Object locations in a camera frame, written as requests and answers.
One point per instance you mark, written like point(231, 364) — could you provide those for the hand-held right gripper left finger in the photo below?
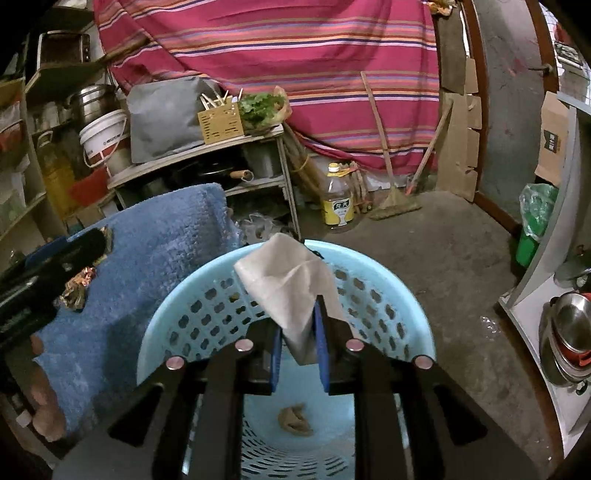
point(276, 357)

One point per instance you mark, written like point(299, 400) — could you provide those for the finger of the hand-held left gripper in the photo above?
point(69, 249)

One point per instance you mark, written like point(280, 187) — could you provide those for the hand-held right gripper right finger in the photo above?
point(322, 355)

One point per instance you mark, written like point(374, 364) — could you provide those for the shiny foil wrapper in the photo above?
point(78, 286)

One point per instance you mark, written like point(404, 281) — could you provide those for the white paper tissue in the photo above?
point(286, 281)

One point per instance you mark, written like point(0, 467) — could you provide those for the light blue plastic basket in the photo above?
point(207, 314)

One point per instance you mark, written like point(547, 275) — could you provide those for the person's left hand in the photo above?
point(46, 401)

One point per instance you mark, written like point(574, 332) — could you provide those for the brown crumpled paper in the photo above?
point(295, 420)

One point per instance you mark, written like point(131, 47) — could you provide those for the red plastic basin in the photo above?
point(90, 187)

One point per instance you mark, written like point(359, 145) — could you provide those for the yellow oil jug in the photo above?
point(57, 180)

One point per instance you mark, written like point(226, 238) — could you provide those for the blue fleece blanket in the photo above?
point(152, 258)

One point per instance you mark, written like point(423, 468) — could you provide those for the white plastic bucket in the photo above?
point(104, 138)

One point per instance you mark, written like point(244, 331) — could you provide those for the wooden storage shelf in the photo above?
point(27, 138)

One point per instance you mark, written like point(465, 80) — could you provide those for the crumpled clear plastic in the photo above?
point(258, 228)

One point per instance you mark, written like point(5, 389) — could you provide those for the steel stock pot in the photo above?
point(92, 101)

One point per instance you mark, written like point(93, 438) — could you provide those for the wooden shelf table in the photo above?
point(194, 154)

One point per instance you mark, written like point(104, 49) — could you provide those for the clear oil bottle yellow label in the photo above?
point(337, 198)

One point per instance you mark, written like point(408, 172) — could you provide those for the grey fabric bag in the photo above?
point(166, 115)

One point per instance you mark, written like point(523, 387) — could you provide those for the straw broom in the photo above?
point(395, 203)

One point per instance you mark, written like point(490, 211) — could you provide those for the bundle of wooden sticks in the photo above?
point(362, 187)

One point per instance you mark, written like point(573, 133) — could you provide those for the grey metal pot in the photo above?
point(261, 159)

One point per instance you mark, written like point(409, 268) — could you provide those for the toaster oven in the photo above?
point(64, 48)

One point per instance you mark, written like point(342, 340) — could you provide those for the bundle of chopsticks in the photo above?
point(214, 99)

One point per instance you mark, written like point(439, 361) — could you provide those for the white cabinet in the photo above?
point(531, 295)

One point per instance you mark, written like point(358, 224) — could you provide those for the leafy greens in bag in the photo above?
point(261, 108)

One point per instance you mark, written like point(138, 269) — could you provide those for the wooden stick red grip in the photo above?
point(431, 143)

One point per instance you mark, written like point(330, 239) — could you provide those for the stacked steel pots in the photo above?
point(570, 337)

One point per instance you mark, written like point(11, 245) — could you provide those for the flattened cardboard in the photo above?
point(459, 134)

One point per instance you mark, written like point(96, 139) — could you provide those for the red striped cloth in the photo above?
point(277, 46)

